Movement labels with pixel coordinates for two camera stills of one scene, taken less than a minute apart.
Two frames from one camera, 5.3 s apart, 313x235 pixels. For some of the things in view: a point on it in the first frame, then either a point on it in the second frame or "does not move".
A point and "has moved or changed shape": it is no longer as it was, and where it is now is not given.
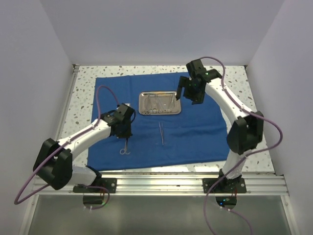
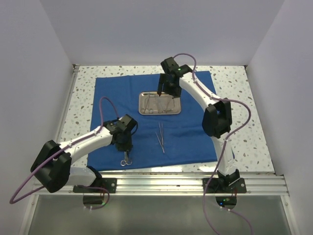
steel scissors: [123, 151] has moved or changed shape
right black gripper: [184, 82] → [176, 92]
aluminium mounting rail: [189, 184] does not move
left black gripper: [126, 134] → [128, 145]
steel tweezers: [161, 131] does not move
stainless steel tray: [159, 103] does not move
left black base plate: [110, 183] does not move
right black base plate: [224, 185] does not move
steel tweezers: [173, 100] → [161, 145]
